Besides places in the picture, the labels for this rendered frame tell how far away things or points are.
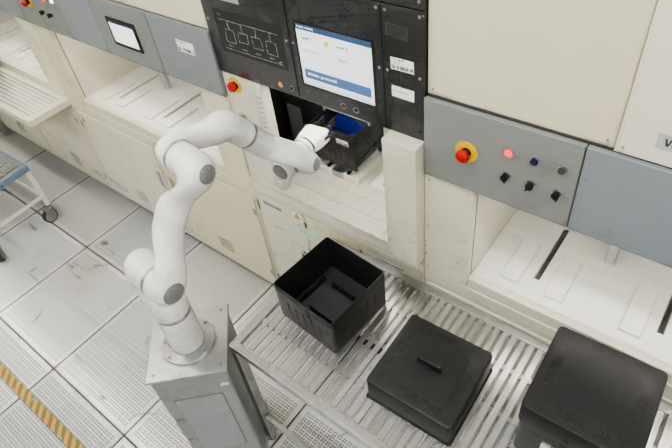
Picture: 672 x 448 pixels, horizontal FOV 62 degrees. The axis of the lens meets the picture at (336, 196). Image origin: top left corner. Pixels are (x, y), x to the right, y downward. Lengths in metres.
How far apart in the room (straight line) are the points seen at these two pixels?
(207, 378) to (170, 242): 0.56
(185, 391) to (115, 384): 1.00
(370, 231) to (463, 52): 0.91
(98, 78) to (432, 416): 2.60
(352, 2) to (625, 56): 0.69
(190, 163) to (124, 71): 2.02
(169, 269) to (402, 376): 0.77
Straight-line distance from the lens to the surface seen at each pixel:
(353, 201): 2.26
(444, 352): 1.83
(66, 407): 3.15
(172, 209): 1.69
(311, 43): 1.75
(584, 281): 2.05
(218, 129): 1.67
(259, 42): 1.92
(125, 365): 3.13
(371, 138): 2.29
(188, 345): 2.03
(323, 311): 2.05
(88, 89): 3.48
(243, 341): 2.06
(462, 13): 1.42
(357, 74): 1.68
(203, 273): 3.33
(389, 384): 1.77
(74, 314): 3.48
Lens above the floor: 2.42
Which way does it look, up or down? 43 degrees down
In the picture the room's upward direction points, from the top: 8 degrees counter-clockwise
